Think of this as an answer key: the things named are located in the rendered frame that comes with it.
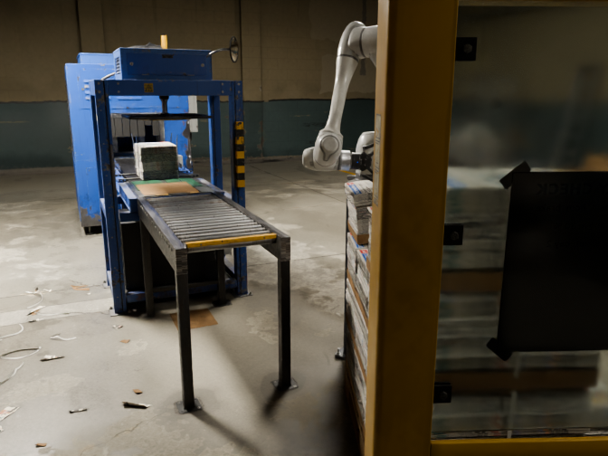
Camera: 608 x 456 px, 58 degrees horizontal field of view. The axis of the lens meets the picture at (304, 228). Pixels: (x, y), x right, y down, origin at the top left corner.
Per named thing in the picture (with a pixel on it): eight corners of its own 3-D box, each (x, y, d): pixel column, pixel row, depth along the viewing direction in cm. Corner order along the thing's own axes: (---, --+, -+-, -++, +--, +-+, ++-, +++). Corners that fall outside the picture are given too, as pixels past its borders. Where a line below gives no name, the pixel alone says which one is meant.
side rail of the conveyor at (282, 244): (291, 260, 266) (291, 236, 263) (280, 261, 264) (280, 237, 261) (219, 208, 385) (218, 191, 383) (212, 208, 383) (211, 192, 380)
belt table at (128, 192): (225, 204, 387) (224, 190, 384) (129, 213, 362) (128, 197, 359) (202, 189, 449) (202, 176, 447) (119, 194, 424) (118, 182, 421)
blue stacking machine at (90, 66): (204, 224, 624) (195, 33, 574) (81, 236, 574) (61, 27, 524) (178, 201, 758) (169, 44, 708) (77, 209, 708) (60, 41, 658)
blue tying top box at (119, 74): (213, 80, 376) (212, 50, 371) (121, 80, 353) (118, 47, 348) (197, 81, 416) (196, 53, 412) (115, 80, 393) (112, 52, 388)
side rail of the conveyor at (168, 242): (187, 273, 247) (186, 248, 244) (175, 275, 245) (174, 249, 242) (146, 213, 366) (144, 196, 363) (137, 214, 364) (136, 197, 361)
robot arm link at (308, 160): (335, 175, 247) (339, 167, 234) (300, 172, 246) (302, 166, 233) (336, 151, 248) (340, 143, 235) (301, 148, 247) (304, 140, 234)
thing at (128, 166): (202, 188, 450) (201, 176, 448) (119, 194, 425) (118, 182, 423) (168, 166, 586) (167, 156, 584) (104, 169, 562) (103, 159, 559)
